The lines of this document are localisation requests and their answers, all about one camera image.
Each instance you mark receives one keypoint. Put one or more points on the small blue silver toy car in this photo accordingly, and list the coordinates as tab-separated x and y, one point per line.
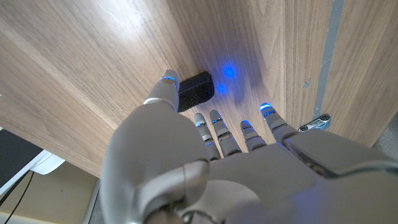
315	124

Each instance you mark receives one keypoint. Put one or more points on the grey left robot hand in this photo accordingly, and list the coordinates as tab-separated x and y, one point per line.
248	186

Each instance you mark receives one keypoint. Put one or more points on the small black rectangular block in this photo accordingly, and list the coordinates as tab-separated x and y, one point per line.
197	90

